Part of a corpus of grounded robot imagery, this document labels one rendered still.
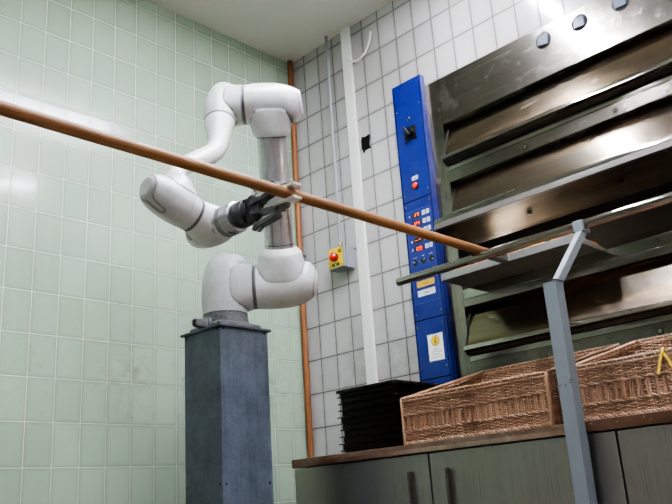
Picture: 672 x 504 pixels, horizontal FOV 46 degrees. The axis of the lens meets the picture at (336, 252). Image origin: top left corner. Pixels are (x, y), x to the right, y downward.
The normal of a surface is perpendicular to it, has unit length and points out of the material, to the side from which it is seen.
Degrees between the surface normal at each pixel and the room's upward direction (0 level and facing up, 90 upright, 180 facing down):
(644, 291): 70
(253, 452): 90
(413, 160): 90
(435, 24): 90
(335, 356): 90
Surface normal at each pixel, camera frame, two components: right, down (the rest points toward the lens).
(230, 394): 0.70, -0.26
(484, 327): -0.69, -0.49
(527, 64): -0.71, -0.18
